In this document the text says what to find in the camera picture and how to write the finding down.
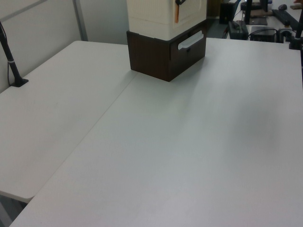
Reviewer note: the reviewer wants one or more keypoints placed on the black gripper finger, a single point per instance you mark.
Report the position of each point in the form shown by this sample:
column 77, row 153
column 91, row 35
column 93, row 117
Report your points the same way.
column 180, row 2

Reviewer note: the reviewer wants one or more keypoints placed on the cream plastic cabinet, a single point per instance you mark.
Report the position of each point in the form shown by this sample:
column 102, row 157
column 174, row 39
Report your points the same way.
column 151, row 23

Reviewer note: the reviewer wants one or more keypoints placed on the black computer tower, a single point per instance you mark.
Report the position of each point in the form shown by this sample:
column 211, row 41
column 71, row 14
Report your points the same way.
column 227, row 13

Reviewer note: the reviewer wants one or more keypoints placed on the dark brown drawer unit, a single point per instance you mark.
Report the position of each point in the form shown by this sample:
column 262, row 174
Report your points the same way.
column 149, row 56

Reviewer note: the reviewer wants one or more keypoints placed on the black carry case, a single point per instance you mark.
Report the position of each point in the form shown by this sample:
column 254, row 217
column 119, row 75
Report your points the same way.
column 237, row 30

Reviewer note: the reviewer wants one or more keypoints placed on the black monitor stand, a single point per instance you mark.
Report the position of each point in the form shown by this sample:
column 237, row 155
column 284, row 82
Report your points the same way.
column 256, row 20

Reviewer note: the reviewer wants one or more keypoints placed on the black small computer box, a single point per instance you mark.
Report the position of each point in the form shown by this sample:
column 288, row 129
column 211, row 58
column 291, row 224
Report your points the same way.
column 262, row 34

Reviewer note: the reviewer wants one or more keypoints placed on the black computer mouse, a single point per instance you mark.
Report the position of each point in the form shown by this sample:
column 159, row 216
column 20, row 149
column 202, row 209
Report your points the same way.
column 282, row 7

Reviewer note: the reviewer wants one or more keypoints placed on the black keyboard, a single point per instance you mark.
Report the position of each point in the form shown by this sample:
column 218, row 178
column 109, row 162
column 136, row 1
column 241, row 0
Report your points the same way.
column 285, row 16

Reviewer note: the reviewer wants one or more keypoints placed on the black clamp with pole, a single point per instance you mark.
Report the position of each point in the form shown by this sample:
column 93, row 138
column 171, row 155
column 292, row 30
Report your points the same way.
column 296, row 42

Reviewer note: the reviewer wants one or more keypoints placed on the black camera stand pole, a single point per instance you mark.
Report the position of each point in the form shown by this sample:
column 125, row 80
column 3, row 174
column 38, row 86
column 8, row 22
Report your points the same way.
column 11, row 68

